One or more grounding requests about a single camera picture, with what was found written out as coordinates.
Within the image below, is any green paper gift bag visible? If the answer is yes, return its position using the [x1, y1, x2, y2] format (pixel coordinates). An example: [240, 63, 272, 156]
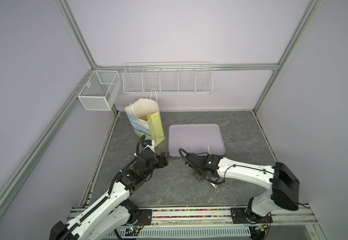
[124, 88, 166, 149]

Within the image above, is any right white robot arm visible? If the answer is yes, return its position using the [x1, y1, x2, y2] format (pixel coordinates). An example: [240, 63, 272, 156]
[179, 149, 300, 224]

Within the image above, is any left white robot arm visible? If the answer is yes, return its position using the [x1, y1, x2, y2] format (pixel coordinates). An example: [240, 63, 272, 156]
[49, 135, 168, 240]

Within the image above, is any yellow fake bread in bag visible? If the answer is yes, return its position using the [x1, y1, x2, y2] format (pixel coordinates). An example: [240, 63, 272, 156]
[140, 113, 152, 122]

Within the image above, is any lavender plastic tray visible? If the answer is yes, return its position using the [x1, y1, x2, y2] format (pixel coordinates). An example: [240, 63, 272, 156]
[168, 124, 226, 157]

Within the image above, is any small white mesh basket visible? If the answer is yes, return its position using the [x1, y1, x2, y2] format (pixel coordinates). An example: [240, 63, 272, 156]
[78, 70, 121, 111]

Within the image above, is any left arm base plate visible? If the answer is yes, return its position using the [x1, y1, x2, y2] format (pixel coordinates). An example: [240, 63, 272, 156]
[126, 209, 152, 226]

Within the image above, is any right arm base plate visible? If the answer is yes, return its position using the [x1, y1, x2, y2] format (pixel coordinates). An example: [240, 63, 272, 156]
[230, 207, 273, 225]

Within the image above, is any white vented cable duct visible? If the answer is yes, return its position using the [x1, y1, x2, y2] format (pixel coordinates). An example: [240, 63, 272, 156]
[117, 227, 252, 240]

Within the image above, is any long white wire rack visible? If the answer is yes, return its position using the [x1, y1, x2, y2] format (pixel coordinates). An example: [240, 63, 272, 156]
[122, 63, 214, 95]

